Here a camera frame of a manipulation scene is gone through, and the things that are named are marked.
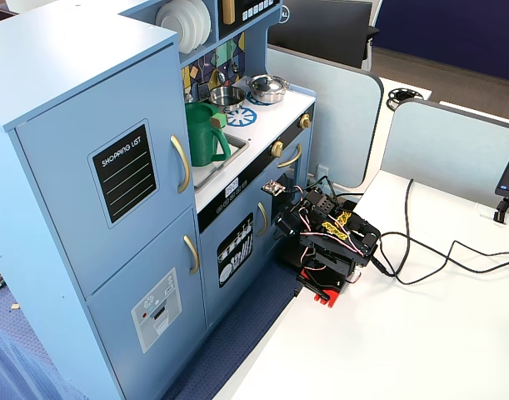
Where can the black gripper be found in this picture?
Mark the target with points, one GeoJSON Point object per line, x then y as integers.
{"type": "Point", "coordinates": [286, 225]}

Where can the blue shopping list cabinet door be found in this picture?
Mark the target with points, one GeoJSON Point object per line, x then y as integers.
{"type": "Point", "coordinates": [62, 166]}

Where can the red arm base clamp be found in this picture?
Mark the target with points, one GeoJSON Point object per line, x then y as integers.
{"type": "Point", "coordinates": [325, 298]}

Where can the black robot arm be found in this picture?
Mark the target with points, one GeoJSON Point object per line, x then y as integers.
{"type": "Point", "coordinates": [320, 250]}

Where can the blue oven door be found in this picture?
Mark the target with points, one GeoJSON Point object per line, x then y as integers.
{"type": "Point", "coordinates": [299, 173]}

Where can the blue dishwasher door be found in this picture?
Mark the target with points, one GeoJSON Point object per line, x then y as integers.
{"type": "Point", "coordinates": [208, 271]}

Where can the open steel pot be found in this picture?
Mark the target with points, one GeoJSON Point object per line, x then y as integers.
{"type": "Point", "coordinates": [227, 96]}

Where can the blue ice dispenser cabinet door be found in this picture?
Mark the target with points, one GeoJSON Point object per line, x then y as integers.
{"type": "Point", "coordinates": [125, 300]}

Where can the gold stove knob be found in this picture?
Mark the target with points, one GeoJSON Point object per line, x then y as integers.
{"type": "Point", "coordinates": [276, 148]}
{"type": "Point", "coordinates": [305, 121]}

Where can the grey toy sink basin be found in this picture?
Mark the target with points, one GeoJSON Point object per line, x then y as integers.
{"type": "Point", "coordinates": [235, 143]}

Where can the large light blue desk divider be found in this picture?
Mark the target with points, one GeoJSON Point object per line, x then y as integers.
{"type": "Point", "coordinates": [341, 125]}

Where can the green and wood block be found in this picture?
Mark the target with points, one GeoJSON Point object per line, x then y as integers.
{"type": "Point", "coordinates": [218, 121]}

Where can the steel pot with lid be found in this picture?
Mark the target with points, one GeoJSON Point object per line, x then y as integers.
{"type": "Point", "coordinates": [266, 85]}

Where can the hanging toy spatula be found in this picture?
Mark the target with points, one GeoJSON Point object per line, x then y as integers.
{"type": "Point", "coordinates": [203, 89]}

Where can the hanging toy ladle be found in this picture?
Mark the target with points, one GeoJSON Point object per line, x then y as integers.
{"type": "Point", "coordinates": [222, 77]}

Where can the black computer monitor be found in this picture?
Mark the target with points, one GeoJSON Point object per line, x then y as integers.
{"type": "Point", "coordinates": [320, 29]}

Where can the black toy microwave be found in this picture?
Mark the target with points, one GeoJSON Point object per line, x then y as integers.
{"type": "Point", "coordinates": [239, 29]}

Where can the black and white office chair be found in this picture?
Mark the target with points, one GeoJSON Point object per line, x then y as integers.
{"type": "Point", "coordinates": [372, 32]}

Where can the blue toy kitchen body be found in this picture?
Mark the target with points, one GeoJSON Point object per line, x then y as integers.
{"type": "Point", "coordinates": [71, 62]}

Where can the small wrist camera board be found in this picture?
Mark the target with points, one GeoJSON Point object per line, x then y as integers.
{"type": "Point", "coordinates": [272, 187]}

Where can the white wall outlet plate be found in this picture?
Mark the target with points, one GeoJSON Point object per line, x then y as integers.
{"type": "Point", "coordinates": [322, 170]}

